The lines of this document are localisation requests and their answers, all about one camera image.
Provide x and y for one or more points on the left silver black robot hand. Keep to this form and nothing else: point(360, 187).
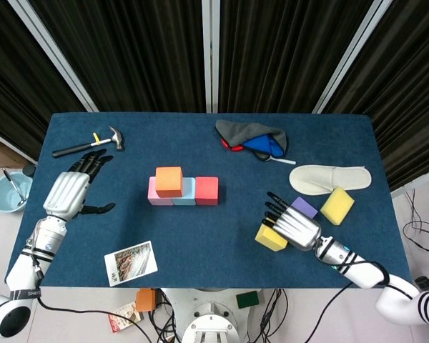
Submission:
point(64, 193)

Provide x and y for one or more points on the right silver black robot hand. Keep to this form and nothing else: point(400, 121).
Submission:
point(298, 227)

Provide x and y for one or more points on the purple foam cube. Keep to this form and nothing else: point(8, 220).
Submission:
point(305, 207)

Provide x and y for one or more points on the yellow foam cube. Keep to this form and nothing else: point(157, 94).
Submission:
point(268, 237)

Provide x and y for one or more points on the red foam cube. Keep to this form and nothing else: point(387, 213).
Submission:
point(206, 191)

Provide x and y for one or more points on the orange foam cube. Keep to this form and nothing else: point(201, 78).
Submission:
point(168, 182)

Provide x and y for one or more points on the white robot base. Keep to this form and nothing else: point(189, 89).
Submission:
point(207, 321)

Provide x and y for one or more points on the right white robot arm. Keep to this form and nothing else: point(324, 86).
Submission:
point(364, 273)

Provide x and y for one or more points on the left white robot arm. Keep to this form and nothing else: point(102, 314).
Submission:
point(21, 275)

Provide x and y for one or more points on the black round knob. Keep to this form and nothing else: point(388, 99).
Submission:
point(29, 170)

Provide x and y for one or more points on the yellow green sponge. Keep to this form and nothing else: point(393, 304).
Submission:
point(337, 205)

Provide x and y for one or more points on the white slipper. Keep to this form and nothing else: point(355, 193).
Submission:
point(314, 180)

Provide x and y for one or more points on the light blue plastic bowl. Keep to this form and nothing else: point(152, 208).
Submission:
point(3, 198)

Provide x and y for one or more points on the white plastic stick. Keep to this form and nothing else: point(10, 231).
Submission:
point(284, 161)

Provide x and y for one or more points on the pink foam cube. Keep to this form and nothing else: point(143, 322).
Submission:
point(152, 193)

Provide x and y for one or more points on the dark green box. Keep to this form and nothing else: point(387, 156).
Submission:
point(247, 299)

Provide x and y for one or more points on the blue black-rimmed pad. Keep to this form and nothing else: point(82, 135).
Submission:
point(262, 143)

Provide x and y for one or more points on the printed photo card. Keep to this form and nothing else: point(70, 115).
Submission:
point(130, 264)

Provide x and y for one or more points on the blue fabric table cover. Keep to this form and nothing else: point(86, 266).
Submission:
point(200, 232)

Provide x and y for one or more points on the red disc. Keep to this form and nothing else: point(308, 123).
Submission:
point(232, 147)

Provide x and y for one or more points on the light blue foam cube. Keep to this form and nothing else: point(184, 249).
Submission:
point(188, 193)

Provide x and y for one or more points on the grey cloth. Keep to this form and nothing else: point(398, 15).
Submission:
point(236, 130)

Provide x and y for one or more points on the black pleated curtain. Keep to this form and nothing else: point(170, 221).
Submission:
point(14, 89)
point(128, 53)
point(279, 53)
point(407, 89)

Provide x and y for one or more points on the orange box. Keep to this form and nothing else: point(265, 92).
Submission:
point(146, 300)

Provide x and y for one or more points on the small black floor device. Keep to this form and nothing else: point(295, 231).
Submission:
point(423, 283)

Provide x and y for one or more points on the red printed snack packet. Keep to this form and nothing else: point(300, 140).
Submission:
point(123, 318)

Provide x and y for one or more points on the white partition frame rail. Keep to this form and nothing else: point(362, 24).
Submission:
point(414, 184)
point(10, 144)

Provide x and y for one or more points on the white partition frame post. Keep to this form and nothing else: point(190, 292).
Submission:
point(210, 53)
point(53, 53)
point(346, 57)

